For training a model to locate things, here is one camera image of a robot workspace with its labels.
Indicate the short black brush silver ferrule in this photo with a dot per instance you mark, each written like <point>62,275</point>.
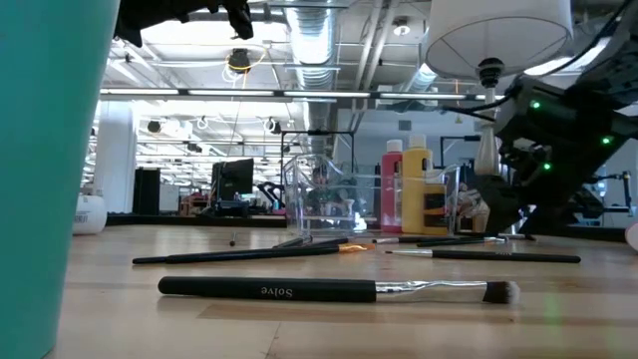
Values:
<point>523,237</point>

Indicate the thin black paint brush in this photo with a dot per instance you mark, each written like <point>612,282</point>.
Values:
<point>232,240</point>
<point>428,240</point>
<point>491,239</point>

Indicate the large yellow paint bottle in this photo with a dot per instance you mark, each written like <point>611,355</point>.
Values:
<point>416,189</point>

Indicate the clear plastic bin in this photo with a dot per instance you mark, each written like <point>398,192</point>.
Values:
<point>339,199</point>

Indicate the black brush orange ferrule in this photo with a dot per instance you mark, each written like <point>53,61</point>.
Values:
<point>249,254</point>

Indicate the thick black Solve brush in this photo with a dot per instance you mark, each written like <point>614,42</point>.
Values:
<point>274,290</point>

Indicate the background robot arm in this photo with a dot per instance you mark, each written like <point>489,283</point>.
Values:
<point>271,195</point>

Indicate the monitor on arm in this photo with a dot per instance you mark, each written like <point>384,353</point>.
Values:
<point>602,188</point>

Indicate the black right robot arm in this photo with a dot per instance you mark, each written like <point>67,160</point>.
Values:
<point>573,124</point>

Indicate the white paint bottle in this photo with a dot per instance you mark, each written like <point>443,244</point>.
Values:
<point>90,214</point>

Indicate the long black brush silver ferrule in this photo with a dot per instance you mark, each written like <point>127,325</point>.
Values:
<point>498,256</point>

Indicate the long ceiling light bar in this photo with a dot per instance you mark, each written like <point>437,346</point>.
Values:
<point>229,92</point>

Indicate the white pillar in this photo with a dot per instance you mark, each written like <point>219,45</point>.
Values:
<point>114,159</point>

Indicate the table lamp white shade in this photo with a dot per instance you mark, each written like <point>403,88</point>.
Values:
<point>498,40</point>

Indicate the black cabinet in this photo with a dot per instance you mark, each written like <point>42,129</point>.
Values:
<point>147,192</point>

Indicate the black background monitor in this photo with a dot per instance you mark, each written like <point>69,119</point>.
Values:
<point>233,179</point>

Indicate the green plastic cup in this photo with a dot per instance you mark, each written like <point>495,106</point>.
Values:
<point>45,174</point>

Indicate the silver ceiling duct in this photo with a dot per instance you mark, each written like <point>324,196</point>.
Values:
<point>314,50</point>

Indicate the black frame stand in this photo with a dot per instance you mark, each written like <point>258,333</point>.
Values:
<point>319,132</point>

